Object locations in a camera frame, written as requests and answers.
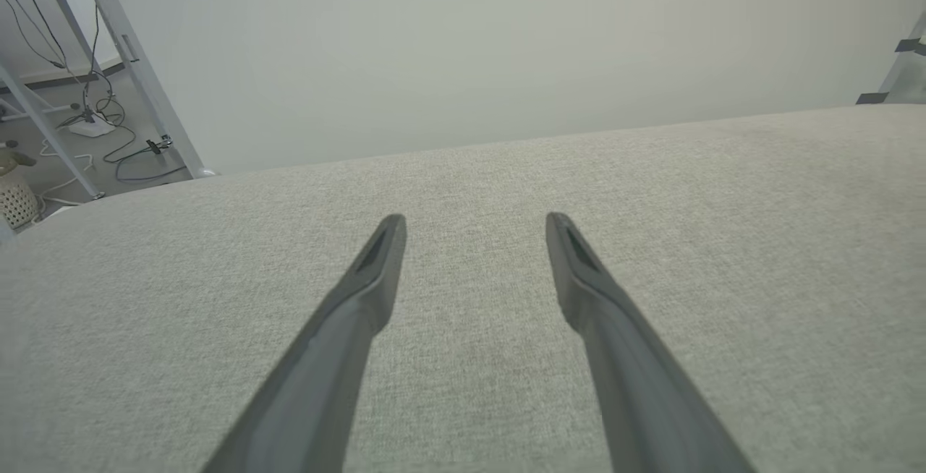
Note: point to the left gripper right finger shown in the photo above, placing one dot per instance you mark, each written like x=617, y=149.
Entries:
x=636, y=386

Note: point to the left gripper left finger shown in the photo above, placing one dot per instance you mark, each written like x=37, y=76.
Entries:
x=325, y=386

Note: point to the grey fabric sofa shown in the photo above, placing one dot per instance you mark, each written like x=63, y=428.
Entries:
x=470, y=386

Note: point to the white power strip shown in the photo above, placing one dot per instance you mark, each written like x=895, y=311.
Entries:
x=90, y=127

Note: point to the white woven laundry basket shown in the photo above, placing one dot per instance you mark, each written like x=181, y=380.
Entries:
x=16, y=202

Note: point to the white partition panel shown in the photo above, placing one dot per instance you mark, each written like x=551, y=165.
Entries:
x=506, y=46

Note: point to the grey metal stand leg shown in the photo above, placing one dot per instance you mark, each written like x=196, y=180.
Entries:
x=51, y=133

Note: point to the white metal frame legs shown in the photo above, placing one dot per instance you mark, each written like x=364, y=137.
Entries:
x=158, y=97

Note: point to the grey partition post black tape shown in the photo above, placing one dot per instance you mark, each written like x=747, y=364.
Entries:
x=904, y=75

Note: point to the grey metal frame post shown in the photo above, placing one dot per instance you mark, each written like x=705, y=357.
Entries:
x=66, y=10

